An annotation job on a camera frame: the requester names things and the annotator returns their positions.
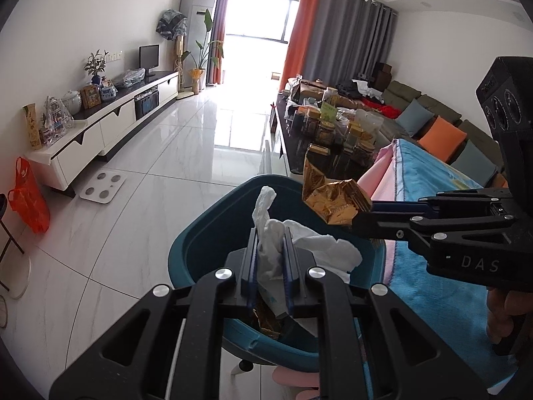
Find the orange plastic bag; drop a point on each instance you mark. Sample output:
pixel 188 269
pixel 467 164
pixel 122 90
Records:
pixel 29 202

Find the white tissue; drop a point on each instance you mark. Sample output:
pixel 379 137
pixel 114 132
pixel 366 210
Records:
pixel 316 250

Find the blue-grey pillow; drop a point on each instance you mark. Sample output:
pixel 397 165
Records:
pixel 412 116
pixel 474 162

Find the white ceramic jar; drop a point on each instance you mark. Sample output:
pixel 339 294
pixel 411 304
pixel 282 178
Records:
pixel 71 102

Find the small bonsai in blue vase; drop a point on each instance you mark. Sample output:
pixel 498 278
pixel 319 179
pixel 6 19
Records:
pixel 95 64

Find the brown boxes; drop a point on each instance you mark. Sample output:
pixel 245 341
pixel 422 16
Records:
pixel 383 73

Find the striped gold wrapper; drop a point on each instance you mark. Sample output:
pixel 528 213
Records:
pixel 337 200

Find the clear plastic bag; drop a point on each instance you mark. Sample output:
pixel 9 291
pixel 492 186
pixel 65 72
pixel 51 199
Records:
pixel 129 78

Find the large window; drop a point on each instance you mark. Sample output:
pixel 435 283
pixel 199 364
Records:
pixel 258 16

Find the framed picture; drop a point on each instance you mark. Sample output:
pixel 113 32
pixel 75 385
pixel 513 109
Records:
pixel 90 96

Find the white TV cabinet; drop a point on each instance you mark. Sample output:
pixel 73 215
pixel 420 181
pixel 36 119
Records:
pixel 112 125

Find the black clothes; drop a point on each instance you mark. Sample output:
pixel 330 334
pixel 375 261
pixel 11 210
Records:
pixel 347 87

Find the black monitor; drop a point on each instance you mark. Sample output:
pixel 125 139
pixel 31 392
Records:
pixel 149 58

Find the blue trash bin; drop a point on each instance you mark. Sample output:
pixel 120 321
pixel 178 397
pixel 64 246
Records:
pixel 200 258

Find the small printed box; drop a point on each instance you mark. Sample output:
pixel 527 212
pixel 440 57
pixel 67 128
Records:
pixel 108 91

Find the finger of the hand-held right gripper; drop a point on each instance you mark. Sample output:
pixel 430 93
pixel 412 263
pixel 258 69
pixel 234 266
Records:
pixel 383 225
pixel 458 202

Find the white bathroom scale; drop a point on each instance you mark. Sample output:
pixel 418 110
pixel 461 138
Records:
pixel 103 186

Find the black coffee table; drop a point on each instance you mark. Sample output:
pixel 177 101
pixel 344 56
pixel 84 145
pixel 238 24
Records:
pixel 287 133

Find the orange and grey curtain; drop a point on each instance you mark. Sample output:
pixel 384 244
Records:
pixel 341 33
pixel 220 29

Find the yellow bamboo vase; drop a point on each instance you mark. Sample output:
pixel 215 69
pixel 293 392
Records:
pixel 32 127

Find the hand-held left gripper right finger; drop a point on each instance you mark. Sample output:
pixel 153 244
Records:
pixel 290 266

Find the orange pillow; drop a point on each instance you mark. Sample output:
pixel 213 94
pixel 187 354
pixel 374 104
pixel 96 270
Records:
pixel 441 137
pixel 501 181

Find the group of jars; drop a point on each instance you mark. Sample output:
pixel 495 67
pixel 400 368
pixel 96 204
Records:
pixel 358 133

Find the red cloth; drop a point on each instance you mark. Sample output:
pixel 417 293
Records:
pixel 383 108

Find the person's right hand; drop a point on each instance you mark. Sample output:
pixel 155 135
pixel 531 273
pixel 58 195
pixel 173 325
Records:
pixel 506 312

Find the blue floral blanket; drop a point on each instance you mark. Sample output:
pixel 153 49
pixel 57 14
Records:
pixel 433 312

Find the tall leafy plant yellow pot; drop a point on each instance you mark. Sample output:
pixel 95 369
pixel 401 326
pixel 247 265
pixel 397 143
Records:
pixel 200 60

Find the standing fan with patterned cover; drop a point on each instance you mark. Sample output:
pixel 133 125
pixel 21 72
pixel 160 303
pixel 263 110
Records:
pixel 170 25

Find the green sofa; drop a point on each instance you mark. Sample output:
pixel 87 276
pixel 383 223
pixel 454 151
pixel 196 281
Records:
pixel 437 106

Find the pink cloth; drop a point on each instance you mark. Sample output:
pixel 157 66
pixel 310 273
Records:
pixel 381 175

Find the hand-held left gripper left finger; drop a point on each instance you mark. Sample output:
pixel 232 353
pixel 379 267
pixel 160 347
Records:
pixel 248 266

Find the white floor air conditioner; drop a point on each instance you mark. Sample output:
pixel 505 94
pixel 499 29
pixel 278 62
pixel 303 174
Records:
pixel 195 21

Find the clear bag with items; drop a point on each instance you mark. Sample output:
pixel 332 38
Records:
pixel 56 116

